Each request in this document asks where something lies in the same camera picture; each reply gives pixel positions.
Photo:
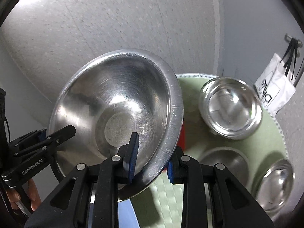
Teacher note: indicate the green round table mat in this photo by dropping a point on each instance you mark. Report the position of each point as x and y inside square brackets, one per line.
[160, 205]

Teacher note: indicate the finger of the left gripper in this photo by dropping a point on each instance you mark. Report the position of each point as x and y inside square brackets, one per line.
[61, 136]

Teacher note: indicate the metal door handle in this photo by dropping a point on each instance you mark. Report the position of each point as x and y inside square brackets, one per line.
[288, 38]

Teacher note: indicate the shiny steel bowl upper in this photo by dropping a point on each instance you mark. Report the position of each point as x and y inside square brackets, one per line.
[230, 108]

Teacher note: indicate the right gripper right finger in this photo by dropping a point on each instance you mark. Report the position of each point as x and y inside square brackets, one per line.
[175, 168]

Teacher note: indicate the steel bowl right edge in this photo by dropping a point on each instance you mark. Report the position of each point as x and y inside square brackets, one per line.
[275, 186]

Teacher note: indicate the large steel bowl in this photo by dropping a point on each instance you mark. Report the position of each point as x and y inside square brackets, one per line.
[108, 99]

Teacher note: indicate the steel bowl middle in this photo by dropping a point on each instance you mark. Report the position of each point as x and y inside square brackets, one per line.
[232, 158]

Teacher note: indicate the red plastic basin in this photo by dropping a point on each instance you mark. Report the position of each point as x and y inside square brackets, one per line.
[181, 135]

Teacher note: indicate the white tote bag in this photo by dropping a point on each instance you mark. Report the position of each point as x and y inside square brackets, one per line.
[275, 86]

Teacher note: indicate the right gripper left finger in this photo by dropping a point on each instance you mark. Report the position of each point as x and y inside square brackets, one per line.
[128, 154]

